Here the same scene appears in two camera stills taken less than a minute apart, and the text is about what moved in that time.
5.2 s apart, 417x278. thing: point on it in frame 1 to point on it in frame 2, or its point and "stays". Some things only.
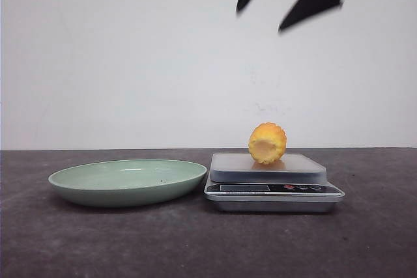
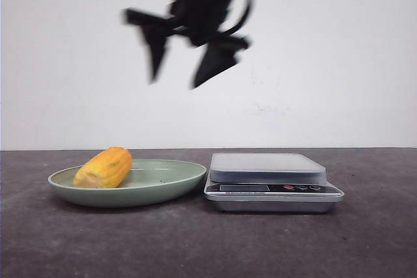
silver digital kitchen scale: (270, 182) stays
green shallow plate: (126, 183) stays
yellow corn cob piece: (267, 142) to (107, 169)
